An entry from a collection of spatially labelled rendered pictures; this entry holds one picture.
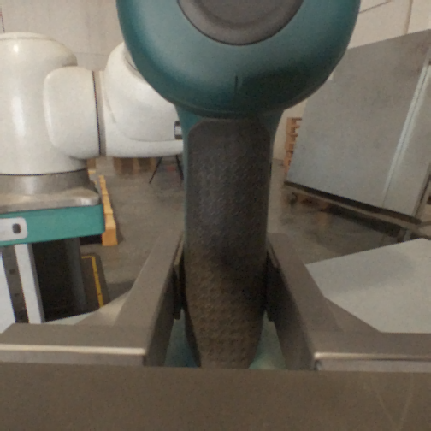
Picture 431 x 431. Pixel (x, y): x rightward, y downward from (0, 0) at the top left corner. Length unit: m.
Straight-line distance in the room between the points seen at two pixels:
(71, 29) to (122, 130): 10.42
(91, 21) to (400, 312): 10.85
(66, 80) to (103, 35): 10.39
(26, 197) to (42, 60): 0.22
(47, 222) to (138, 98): 0.26
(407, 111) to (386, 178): 0.52
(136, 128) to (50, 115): 0.13
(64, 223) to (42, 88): 0.22
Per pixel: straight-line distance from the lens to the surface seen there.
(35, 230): 0.59
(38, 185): 0.58
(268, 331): 0.17
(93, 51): 10.80
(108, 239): 2.38
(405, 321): 0.50
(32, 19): 11.05
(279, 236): 0.15
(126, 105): 0.53
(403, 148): 2.81
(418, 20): 5.77
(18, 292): 0.87
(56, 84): 0.57
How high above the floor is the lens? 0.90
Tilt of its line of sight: 17 degrees down
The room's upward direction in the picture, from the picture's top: 1 degrees clockwise
